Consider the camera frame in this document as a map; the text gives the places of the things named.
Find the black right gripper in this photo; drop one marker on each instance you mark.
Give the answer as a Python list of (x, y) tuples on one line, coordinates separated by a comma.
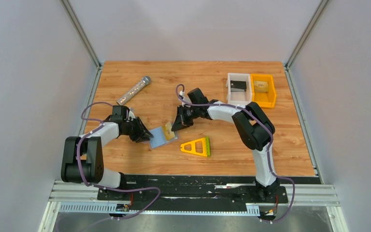
[(183, 116)]

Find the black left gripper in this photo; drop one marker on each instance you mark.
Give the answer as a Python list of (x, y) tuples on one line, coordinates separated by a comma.
[(137, 128)]

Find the pink leather card holder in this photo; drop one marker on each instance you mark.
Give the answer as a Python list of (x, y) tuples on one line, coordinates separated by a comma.
[(158, 140)]

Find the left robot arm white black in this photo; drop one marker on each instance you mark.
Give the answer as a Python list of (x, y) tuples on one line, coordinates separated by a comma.
[(83, 155)]

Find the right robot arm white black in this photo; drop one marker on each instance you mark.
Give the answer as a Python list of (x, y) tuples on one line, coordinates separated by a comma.
[(254, 128)]

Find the black card in white bin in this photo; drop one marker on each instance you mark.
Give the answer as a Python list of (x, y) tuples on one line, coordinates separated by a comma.
[(238, 86)]

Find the yellow triangular toy block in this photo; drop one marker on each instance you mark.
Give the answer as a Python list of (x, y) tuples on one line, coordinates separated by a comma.
[(194, 147)]

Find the green toy brick strip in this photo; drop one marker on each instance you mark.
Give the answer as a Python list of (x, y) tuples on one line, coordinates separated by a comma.
[(207, 147)]

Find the silver glitter microphone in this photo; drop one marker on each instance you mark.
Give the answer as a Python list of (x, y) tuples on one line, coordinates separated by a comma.
[(146, 80)]

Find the white plastic bin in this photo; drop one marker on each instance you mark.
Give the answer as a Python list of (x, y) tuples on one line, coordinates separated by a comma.
[(239, 98)]

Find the yellow plastic bin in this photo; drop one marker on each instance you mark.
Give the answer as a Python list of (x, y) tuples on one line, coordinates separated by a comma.
[(264, 100)]

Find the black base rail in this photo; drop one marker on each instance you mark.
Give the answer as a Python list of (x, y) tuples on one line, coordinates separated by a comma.
[(193, 193)]

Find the left aluminium frame post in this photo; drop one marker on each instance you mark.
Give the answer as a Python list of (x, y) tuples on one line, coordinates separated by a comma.
[(81, 32)]

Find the aluminium frame post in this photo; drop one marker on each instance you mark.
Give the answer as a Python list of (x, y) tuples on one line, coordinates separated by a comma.
[(81, 32), (307, 32)]

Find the right aluminium frame post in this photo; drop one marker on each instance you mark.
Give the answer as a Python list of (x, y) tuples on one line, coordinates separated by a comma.
[(307, 32)]

